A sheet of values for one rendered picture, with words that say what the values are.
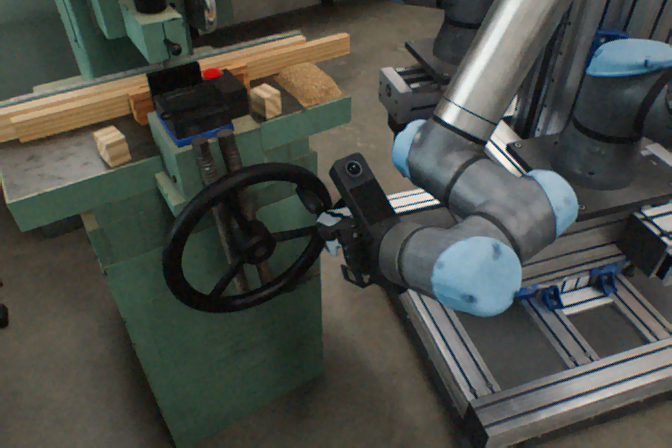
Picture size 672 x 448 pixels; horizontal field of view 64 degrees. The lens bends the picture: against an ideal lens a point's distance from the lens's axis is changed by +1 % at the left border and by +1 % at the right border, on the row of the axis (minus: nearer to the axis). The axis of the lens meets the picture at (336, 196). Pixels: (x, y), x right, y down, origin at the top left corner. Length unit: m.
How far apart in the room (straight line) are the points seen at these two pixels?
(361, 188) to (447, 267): 0.19
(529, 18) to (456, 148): 0.16
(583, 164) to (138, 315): 0.87
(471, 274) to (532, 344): 1.05
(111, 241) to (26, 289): 1.14
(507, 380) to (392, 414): 0.34
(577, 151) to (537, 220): 0.45
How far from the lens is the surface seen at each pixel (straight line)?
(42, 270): 2.16
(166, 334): 1.20
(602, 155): 1.01
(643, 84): 0.95
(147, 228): 1.00
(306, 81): 1.03
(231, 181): 0.76
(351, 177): 0.66
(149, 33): 0.96
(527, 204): 0.59
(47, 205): 0.93
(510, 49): 0.63
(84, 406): 1.75
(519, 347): 1.53
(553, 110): 1.25
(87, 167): 0.93
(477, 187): 0.60
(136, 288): 1.08
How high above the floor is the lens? 1.41
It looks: 40 degrees down
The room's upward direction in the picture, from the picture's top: straight up
